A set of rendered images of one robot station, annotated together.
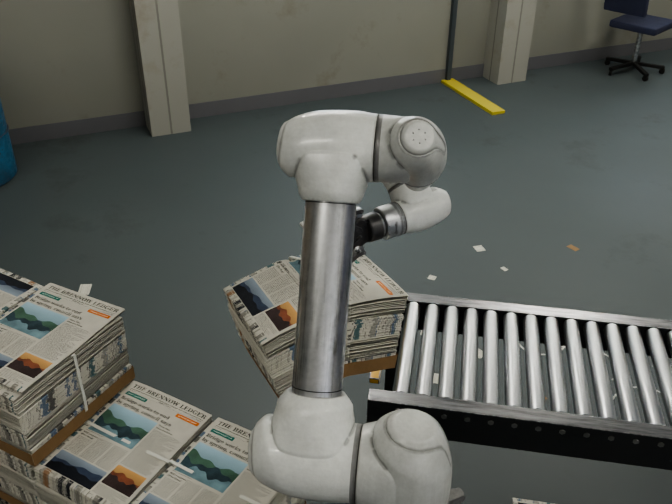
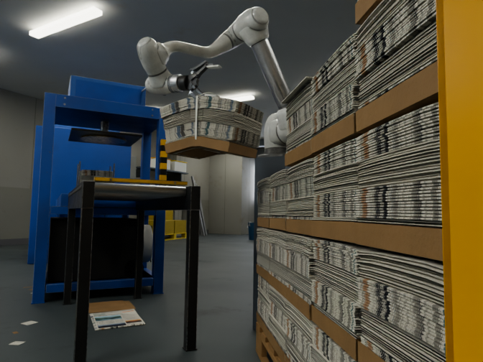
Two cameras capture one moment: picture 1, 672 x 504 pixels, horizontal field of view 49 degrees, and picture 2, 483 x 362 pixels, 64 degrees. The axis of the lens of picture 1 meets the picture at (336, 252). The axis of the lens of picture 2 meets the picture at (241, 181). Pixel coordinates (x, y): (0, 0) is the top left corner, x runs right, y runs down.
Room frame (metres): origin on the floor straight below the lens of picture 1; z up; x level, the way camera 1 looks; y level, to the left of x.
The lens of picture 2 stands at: (2.55, 1.58, 0.67)
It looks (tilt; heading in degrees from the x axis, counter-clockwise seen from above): 5 degrees up; 234
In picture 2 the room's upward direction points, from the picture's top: 1 degrees clockwise
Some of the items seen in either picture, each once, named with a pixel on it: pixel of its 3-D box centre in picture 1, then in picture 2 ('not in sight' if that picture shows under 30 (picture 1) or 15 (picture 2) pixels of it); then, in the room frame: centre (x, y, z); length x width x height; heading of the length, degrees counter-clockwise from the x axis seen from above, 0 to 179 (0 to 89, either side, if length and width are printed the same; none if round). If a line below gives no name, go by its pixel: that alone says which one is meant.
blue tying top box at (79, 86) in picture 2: not in sight; (106, 99); (1.55, -1.80, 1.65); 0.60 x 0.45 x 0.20; 170
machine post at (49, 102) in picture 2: not in sight; (44, 195); (2.03, -1.58, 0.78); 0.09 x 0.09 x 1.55; 80
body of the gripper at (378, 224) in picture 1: (363, 229); (190, 82); (1.66, -0.07, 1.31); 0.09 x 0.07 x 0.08; 117
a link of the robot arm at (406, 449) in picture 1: (405, 463); (278, 131); (1.01, -0.14, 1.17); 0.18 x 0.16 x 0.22; 82
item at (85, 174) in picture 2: not in sight; (95, 184); (1.46, -2.37, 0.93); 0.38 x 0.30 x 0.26; 80
